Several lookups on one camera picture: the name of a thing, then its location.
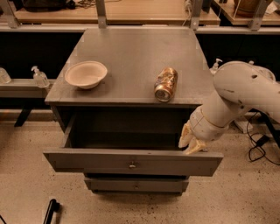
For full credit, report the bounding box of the black handle bottom left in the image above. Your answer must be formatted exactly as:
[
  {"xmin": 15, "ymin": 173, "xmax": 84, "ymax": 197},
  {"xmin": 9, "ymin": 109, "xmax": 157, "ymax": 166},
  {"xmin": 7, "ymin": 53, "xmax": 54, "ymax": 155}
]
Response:
[{"xmin": 43, "ymin": 199, "xmax": 60, "ymax": 224}]

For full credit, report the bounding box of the white paper bowl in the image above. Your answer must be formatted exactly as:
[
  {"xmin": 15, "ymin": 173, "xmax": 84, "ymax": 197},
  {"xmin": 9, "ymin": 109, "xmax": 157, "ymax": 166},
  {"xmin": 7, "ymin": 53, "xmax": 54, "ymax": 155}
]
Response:
[{"xmin": 65, "ymin": 61, "xmax": 108, "ymax": 89}]

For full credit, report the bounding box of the grey drawer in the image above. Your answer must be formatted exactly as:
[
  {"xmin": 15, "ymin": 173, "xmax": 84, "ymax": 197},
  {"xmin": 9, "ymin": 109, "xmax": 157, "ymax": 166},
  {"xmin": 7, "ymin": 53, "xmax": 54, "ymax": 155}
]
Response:
[
  {"xmin": 44, "ymin": 115, "xmax": 223, "ymax": 176},
  {"xmin": 84, "ymin": 178, "xmax": 189, "ymax": 193}
]

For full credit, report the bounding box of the grey bottom drawer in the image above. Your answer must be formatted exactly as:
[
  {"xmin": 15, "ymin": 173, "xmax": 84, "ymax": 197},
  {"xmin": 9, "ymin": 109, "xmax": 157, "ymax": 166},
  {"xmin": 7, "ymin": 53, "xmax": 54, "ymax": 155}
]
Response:
[{"xmin": 84, "ymin": 178, "xmax": 189, "ymax": 193}]

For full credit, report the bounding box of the black floor cable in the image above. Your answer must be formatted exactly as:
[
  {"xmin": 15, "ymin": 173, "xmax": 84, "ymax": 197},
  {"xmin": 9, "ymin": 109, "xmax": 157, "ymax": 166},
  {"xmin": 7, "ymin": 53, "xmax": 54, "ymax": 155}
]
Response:
[{"xmin": 244, "ymin": 110, "xmax": 280, "ymax": 166}]

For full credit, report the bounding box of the left clear sanitizer pump bottle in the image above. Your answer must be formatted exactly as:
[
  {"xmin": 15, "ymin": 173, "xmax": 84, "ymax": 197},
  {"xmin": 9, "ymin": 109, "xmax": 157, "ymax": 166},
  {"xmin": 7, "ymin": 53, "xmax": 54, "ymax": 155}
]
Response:
[{"xmin": 31, "ymin": 66, "xmax": 50, "ymax": 88}]

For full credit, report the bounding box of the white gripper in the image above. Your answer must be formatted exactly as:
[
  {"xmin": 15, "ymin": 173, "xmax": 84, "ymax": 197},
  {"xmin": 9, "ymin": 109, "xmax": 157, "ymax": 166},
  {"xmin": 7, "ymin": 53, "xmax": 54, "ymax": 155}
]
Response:
[{"xmin": 178, "ymin": 106, "xmax": 228, "ymax": 155}]

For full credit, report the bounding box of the clear bottle far left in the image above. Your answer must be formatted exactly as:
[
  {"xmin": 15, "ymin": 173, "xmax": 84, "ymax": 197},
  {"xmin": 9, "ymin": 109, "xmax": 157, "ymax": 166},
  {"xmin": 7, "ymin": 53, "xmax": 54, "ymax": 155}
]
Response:
[{"xmin": 0, "ymin": 67, "xmax": 11, "ymax": 84}]

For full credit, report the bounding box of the black bag on workbench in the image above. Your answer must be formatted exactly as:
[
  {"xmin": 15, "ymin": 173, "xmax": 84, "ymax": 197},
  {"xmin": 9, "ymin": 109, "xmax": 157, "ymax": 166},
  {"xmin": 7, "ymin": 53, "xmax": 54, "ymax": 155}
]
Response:
[{"xmin": 10, "ymin": 0, "xmax": 76, "ymax": 12}]

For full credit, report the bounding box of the crushed orange soda can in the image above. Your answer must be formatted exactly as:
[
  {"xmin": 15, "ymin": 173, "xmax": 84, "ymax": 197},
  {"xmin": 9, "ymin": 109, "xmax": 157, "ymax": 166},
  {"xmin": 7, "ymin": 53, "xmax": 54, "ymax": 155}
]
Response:
[{"xmin": 154, "ymin": 67, "xmax": 178, "ymax": 102}]

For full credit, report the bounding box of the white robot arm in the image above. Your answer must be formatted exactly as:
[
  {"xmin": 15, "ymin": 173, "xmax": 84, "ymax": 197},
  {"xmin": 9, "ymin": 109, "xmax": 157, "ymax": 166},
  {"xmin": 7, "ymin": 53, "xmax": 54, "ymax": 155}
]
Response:
[{"xmin": 178, "ymin": 61, "xmax": 280, "ymax": 155}]

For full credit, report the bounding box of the wooden back workbench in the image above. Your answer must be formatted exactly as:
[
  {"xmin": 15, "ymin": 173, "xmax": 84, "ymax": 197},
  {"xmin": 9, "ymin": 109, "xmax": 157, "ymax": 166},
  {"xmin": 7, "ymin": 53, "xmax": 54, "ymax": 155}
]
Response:
[{"xmin": 0, "ymin": 0, "xmax": 280, "ymax": 33}]

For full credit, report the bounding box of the right white sanitizer pump bottle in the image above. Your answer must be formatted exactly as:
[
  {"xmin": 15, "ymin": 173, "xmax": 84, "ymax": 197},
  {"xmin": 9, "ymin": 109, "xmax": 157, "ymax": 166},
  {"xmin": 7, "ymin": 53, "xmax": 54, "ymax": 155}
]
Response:
[{"xmin": 210, "ymin": 59, "xmax": 221, "ymax": 74}]

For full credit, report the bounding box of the grey drawer cabinet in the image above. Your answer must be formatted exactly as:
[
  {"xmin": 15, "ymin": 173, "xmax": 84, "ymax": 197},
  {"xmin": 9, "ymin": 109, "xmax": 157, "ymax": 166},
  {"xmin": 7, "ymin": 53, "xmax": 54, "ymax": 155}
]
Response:
[{"xmin": 44, "ymin": 26, "xmax": 225, "ymax": 196}]

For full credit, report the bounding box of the brown round pot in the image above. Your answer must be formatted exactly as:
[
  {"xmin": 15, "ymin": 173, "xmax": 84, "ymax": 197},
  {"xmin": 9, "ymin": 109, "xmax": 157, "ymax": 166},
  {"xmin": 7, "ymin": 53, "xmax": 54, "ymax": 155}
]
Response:
[{"xmin": 234, "ymin": 0, "xmax": 273, "ymax": 17}]

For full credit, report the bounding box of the grey top drawer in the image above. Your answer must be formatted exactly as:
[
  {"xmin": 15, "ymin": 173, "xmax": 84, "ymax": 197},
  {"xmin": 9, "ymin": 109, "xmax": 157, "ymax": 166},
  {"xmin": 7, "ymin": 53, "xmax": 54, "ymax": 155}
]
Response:
[{"xmin": 44, "ymin": 115, "xmax": 223, "ymax": 176}]

